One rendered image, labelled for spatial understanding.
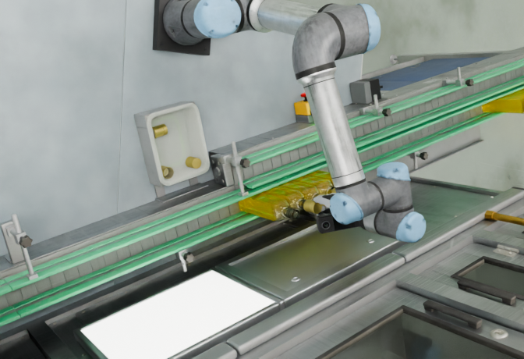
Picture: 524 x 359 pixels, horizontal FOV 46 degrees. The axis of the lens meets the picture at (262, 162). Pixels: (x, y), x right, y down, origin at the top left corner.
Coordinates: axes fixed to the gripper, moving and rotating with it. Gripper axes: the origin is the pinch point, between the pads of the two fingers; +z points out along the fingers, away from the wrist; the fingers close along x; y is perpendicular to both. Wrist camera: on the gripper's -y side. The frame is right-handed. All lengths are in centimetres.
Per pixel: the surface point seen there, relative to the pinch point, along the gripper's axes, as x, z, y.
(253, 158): 13.5, 22.3, -3.5
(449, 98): 7, 28, 98
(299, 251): -13.0, 4.9, -5.2
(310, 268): -13.0, -6.5, -10.3
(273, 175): 6.0, 22.1, 2.4
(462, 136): -10, 28, 104
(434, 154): -13, 28, 85
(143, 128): 29, 37, -31
